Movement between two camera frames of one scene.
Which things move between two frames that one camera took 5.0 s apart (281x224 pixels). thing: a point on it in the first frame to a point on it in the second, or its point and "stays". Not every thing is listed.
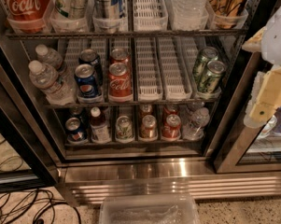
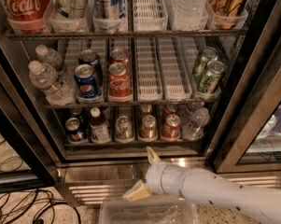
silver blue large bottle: [107, 1] stays
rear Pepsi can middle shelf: [90, 56] stays
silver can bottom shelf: [124, 129] stays
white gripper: [276, 37] to [154, 176]
